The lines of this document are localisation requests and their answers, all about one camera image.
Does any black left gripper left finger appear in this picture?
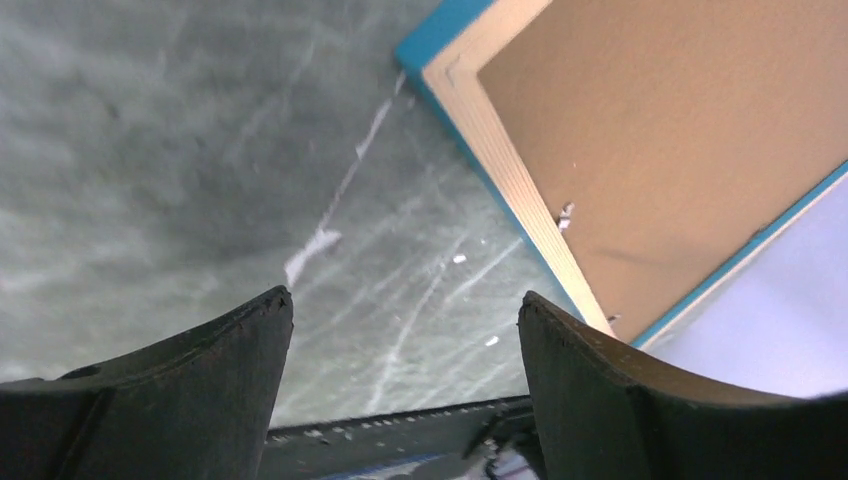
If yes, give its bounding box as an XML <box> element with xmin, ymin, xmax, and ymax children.
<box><xmin>1</xmin><ymin>286</ymin><xmax>293</xmax><ymax>479</ymax></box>

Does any blue picture frame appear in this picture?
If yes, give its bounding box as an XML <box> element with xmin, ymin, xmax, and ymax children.
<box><xmin>396</xmin><ymin>1</ymin><xmax>847</xmax><ymax>348</ymax></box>

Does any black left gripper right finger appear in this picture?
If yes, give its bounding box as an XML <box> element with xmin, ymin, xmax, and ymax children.
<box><xmin>518</xmin><ymin>291</ymin><xmax>847</xmax><ymax>479</ymax></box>

